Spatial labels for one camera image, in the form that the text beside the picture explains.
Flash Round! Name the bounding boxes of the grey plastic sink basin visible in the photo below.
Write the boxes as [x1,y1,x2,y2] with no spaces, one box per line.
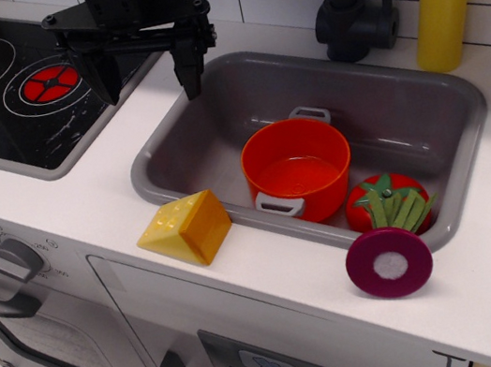
[130,51,487,251]

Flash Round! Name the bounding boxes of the red toy tomato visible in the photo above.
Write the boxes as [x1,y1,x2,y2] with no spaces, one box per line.
[345,173,434,236]

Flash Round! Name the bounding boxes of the black toy faucet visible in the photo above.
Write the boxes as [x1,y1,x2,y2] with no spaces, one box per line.
[206,0,407,86]

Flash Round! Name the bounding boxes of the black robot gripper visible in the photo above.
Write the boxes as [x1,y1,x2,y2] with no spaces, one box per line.
[41,0,216,105]

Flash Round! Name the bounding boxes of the grey oven knob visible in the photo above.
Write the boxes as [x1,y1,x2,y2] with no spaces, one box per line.
[0,238,44,283]

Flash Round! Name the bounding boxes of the orange toy pot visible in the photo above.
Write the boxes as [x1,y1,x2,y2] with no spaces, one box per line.
[240,106,351,223]

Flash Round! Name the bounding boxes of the yellow squeeze bottle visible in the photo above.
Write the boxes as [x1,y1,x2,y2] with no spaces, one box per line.
[416,0,468,73]

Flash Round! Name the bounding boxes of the yellow toy cheese wedge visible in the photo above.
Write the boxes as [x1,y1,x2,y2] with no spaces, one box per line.
[137,189,231,266]

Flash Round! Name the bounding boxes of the purple toy beet slice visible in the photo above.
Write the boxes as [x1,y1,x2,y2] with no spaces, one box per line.
[335,190,455,306]

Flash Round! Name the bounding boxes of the black toy stovetop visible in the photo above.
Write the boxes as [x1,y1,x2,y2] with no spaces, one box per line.
[0,0,181,191]

